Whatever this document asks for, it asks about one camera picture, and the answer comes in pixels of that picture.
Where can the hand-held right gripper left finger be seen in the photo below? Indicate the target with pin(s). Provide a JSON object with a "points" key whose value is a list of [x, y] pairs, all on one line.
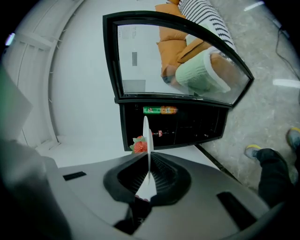
{"points": [[93, 182]]}

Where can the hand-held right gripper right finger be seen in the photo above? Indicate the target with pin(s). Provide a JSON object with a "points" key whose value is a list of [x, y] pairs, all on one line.
{"points": [[199, 199]]}

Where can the red strawberry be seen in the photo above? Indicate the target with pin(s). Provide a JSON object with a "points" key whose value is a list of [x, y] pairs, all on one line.
{"points": [[140, 137], [140, 147]]}

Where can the white plate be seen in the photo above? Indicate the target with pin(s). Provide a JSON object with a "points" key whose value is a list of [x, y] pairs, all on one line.
{"points": [[148, 140]]}

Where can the black glass-door fridge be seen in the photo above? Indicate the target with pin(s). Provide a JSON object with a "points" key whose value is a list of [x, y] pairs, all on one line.
{"points": [[112, 58]]}

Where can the person's grey and yellow shoe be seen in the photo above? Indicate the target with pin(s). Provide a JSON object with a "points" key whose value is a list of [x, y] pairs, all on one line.
{"points": [[252, 151], [294, 138]]}

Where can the dark bottle with red label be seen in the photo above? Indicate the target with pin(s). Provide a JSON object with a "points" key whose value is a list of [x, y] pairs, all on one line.
{"points": [[160, 133]]}

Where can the person's black trouser leg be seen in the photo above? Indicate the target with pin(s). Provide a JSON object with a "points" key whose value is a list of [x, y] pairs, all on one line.
{"points": [[274, 178]]}

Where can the green label drink bottle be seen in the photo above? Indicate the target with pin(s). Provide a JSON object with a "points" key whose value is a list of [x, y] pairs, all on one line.
{"points": [[151, 110]]}

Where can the orange drink bottle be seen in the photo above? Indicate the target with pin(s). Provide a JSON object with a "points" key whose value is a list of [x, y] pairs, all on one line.
{"points": [[168, 110]]}

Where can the light green knitted pillow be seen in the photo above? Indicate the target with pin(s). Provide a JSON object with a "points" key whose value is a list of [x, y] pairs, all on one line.
{"points": [[192, 72]]}

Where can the black and white striped pillow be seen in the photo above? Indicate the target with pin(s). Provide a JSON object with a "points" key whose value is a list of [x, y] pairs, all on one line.
{"points": [[206, 16]]}

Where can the white railing frame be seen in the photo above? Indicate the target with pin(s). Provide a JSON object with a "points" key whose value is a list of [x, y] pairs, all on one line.
{"points": [[39, 39]]}

